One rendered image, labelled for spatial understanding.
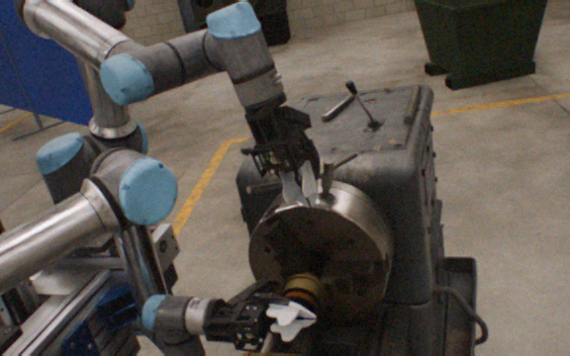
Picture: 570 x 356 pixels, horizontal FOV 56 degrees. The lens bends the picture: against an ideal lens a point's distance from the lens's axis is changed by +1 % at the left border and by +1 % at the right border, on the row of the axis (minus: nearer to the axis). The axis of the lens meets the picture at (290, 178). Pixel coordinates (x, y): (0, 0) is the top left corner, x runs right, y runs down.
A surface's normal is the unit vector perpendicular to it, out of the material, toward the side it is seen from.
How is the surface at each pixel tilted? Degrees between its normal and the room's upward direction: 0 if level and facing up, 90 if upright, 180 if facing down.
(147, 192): 89
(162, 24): 90
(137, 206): 89
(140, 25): 90
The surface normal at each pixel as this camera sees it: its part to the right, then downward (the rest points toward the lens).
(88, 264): -0.26, 0.44
